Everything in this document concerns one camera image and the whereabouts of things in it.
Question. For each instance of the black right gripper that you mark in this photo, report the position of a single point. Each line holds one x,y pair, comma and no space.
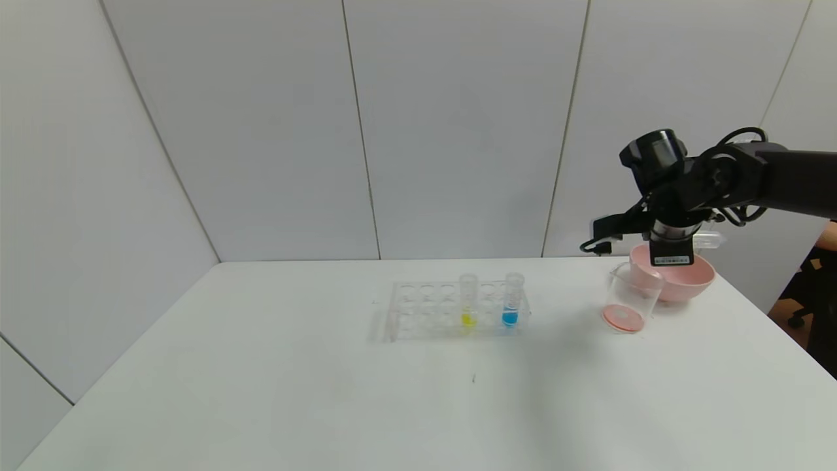
672,255

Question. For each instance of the test tube with red pigment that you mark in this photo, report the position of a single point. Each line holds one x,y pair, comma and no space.
711,241

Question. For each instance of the clear glass beaker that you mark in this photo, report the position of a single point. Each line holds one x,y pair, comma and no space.
624,319

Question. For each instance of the test tube with blue pigment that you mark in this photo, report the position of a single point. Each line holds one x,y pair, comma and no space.
509,318

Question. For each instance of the test tube with yellow pigment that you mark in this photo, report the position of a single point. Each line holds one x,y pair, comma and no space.
467,319

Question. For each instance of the clear acrylic test tube rack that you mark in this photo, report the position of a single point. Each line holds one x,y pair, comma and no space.
431,307

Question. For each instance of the pink bowl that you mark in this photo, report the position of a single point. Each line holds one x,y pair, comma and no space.
680,281

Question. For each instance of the black office chair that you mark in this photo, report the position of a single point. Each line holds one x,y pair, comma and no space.
820,314

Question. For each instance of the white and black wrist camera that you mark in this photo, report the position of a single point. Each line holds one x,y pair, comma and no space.
614,226

